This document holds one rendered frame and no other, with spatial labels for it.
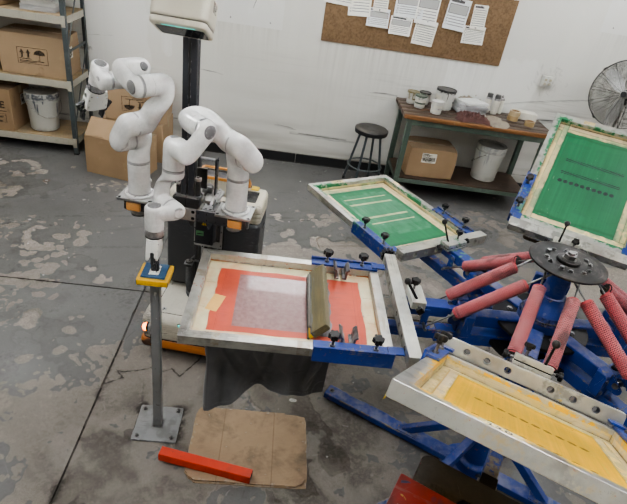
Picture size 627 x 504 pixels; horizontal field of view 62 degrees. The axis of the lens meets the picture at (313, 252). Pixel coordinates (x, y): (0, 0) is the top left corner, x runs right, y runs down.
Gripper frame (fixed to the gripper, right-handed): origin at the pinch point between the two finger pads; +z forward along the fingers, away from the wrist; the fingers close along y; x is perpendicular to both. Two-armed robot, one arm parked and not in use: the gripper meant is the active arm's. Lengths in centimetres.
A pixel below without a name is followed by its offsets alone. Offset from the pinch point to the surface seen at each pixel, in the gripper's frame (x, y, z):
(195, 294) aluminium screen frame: 19.5, 16.9, -0.6
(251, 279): 40.0, -2.1, 2.8
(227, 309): 32.5, 19.7, 2.9
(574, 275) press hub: 160, 22, -33
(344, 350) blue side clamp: 77, 42, -2
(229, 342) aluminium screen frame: 36, 41, 0
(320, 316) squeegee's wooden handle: 68, 26, -4
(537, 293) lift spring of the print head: 146, 27, -26
